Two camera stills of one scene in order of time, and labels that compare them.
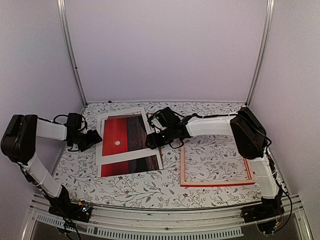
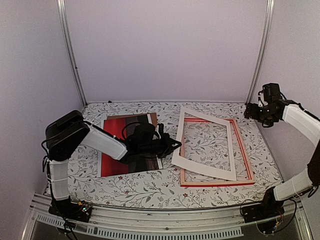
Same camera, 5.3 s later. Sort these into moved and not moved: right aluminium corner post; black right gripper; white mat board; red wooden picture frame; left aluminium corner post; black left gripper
Moved: black left gripper; white mat board; black right gripper
Not moved: right aluminium corner post; red wooden picture frame; left aluminium corner post
